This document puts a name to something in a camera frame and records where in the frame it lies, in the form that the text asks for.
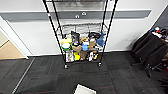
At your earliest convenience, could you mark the pale basket with dark spots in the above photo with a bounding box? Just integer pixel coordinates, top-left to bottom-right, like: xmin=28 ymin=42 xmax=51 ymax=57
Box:
xmin=73 ymin=83 xmax=98 ymax=94

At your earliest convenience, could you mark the small blue cup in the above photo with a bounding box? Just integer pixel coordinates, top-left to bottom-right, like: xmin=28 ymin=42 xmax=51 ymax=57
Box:
xmin=81 ymin=41 xmax=90 ymax=52

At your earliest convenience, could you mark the brown cardboard box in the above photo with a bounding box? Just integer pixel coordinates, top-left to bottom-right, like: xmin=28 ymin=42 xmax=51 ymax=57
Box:
xmin=71 ymin=44 xmax=83 ymax=53

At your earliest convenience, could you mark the brown paper bag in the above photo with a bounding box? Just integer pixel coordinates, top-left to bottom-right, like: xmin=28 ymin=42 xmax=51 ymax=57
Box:
xmin=80 ymin=50 xmax=89 ymax=61

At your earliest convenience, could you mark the brown box with label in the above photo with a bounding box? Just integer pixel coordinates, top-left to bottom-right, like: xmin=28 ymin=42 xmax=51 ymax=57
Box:
xmin=88 ymin=39 xmax=98 ymax=50

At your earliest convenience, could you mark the yellow packet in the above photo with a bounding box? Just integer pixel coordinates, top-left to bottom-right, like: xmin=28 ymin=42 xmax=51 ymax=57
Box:
xmin=73 ymin=52 xmax=82 ymax=62

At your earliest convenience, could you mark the black and white packet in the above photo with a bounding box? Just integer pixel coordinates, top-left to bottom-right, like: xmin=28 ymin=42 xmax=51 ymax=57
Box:
xmin=87 ymin=50 xmax=100 ymax=63

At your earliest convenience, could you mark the flat black pouch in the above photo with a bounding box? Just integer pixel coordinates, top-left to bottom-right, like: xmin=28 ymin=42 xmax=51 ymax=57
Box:
xmin=87 ymin=31 xmax=101 ymax=41

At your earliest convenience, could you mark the white printed box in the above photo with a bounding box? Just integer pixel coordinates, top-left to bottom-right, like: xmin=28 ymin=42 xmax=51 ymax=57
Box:
xmin=65 ymin=50 xmax=75 ymax=63

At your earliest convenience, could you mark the black chair with dark cloth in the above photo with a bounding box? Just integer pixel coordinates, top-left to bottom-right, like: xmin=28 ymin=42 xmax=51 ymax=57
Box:
xmin=130 ymin=31 xmax=168 ymax=79

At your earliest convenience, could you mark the small blue orange item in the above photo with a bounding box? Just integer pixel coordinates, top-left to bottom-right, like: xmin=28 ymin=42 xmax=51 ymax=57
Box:
xmin=153 ymin=26 xmax=162 ymax=33

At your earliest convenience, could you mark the black wire shelf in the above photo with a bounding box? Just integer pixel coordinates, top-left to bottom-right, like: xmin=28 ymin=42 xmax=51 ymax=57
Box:
xmin=42 ymin=0 xmax=119 ymax=69

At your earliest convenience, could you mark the long grey wall band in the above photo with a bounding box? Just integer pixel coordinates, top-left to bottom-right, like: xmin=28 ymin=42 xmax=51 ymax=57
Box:
xmin=0 ymin=9 xmax=162 ymax=23

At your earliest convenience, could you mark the white door frame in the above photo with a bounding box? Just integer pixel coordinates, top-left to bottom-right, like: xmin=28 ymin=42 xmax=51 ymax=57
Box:
xmin=0 ymin=16 xmax=34 ymax=59

